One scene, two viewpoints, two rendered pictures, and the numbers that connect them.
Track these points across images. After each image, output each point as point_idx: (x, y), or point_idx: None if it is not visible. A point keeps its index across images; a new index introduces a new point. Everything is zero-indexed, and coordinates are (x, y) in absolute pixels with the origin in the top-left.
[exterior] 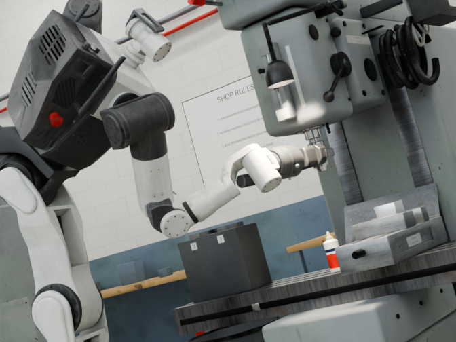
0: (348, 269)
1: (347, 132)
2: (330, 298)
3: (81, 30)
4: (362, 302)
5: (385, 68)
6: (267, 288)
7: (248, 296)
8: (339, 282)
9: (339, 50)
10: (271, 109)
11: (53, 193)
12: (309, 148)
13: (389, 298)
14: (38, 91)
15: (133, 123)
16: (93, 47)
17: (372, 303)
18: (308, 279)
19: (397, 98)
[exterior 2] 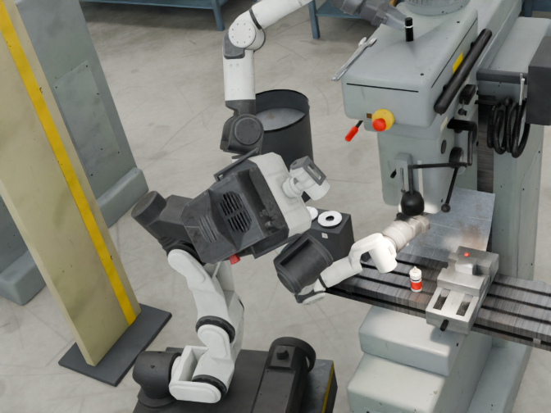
0: (432, 323)
1: None
2: (408, 310)
3: (256, 187)
4: (434, 333)
5: (487, 141)
6: (359, 282)
7: (344, 285)
8: (418, 306)
9: (456, 136)
10: (392, 192)
11: None
12: (417, 226)
13: (455, 336)
14: (220, 242)
15: (304, 283)
16: (269, 210)
17: (444, 346)
18: (394, 296)
19: (484, 131)
